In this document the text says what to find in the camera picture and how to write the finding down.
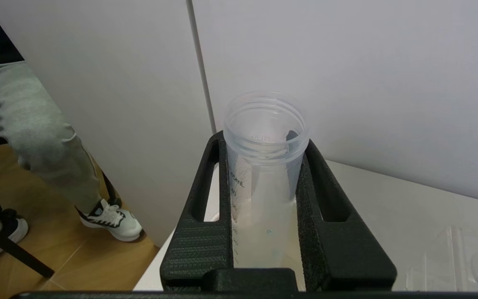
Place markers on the blue pigment test tube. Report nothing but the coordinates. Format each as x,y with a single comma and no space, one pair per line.
264,187

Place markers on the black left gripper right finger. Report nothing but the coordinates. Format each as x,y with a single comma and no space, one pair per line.
338,257

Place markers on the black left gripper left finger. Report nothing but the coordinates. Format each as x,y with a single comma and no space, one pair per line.
199,249

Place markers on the clear acrylic test tube rack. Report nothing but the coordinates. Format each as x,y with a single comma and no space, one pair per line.
454,257

